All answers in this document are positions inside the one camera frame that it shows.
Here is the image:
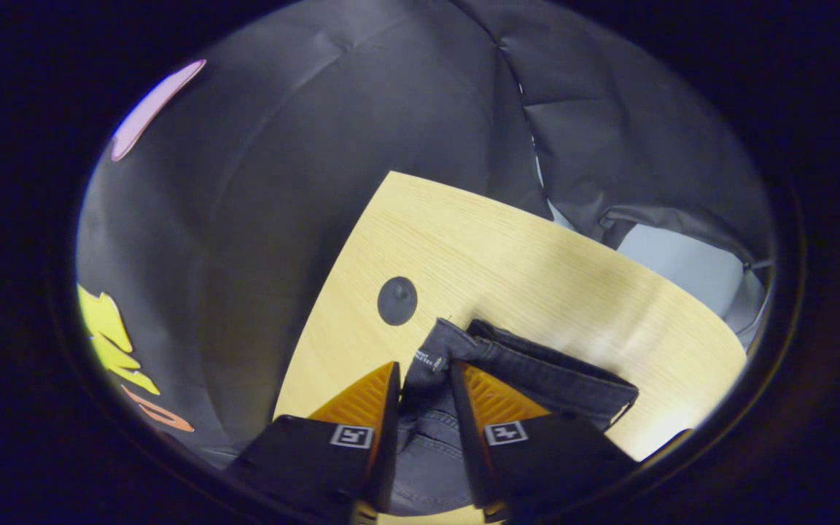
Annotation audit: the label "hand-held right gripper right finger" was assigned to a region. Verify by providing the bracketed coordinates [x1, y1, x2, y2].
[449, 359, 641, 524]

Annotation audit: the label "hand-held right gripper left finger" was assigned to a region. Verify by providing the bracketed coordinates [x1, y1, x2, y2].
[225, 360, 403, 525]

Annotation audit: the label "dark jeans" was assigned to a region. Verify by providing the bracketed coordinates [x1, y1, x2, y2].
[391, 317, 641, 517]

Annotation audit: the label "black backdrop cloth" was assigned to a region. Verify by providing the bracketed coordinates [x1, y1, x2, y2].
[76, 0, 777, 467]

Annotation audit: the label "black table cable grommet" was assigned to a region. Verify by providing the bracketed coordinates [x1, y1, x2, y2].
[377, 276, 419, 327]

